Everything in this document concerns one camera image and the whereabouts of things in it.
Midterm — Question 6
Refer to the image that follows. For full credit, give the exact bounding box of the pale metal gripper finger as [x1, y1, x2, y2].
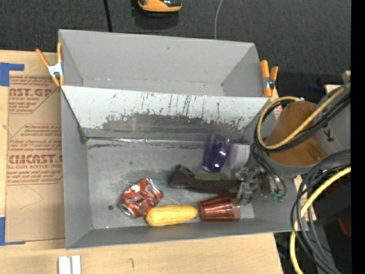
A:
[235, 167, 257, 183]
[237, 182, 255, 207]

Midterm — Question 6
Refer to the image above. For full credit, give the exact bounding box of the pale clear plastic cup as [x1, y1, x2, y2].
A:
[229, 143, 252, 170]

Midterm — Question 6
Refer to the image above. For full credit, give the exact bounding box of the red-brown ribbed plastic cup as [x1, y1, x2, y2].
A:
[197, 195, 242, 223]

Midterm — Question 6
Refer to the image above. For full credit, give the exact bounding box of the purple clear plastic cup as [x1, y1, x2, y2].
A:
[200, 134, 234, 174]

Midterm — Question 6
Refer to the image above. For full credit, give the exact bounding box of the yellow toy corn cob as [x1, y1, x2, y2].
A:
[145, 204, 198, 228]

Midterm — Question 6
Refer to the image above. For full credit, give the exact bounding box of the grey metal bin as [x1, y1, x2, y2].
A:
[58, 29, 309, 250]

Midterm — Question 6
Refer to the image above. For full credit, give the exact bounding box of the crushed red drink can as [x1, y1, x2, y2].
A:
[119, 178, 164, 219]

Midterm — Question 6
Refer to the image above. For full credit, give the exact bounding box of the brown cardboard board red print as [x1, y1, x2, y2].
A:
[3, 50, 66, 244]

